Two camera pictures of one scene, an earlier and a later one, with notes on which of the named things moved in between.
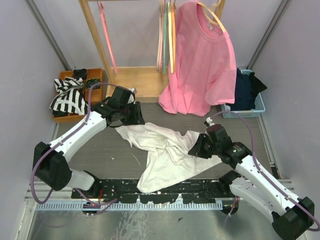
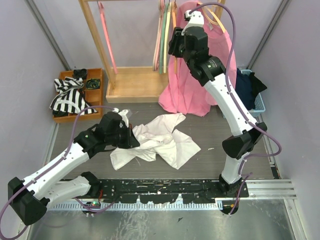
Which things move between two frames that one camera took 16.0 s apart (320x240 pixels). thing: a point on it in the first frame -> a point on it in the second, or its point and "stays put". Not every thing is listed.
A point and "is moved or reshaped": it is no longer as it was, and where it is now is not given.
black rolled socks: (80, 73) stays put
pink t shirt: (204, 71) stays put
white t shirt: (166, 152) is moved or reshaped
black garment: (256, 85) stays put
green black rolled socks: (90, 82) stays put
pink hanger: (108, 37) stays put
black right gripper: (197, 150) -> (173, 43)
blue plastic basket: (259, 106) stays put
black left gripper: (138, 118) -> (131, 141)
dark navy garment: (244, 98) stays put
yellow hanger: (170, 22) -> (174, 24)
